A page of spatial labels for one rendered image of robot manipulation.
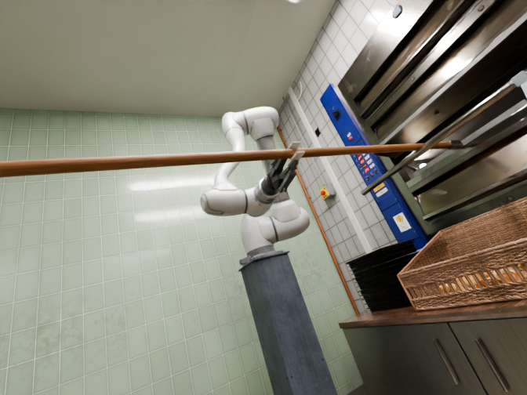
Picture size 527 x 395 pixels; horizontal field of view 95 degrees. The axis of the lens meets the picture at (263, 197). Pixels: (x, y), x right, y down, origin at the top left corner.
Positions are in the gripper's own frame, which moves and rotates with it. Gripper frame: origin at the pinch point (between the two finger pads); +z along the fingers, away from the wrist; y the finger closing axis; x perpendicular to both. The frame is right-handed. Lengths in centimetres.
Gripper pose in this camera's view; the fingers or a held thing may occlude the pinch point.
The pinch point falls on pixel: (293, 154)
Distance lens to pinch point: 77.7
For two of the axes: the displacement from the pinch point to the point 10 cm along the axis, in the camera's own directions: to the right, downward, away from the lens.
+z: 3.4, -4.7, -8.1
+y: 3.0, 8.7, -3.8
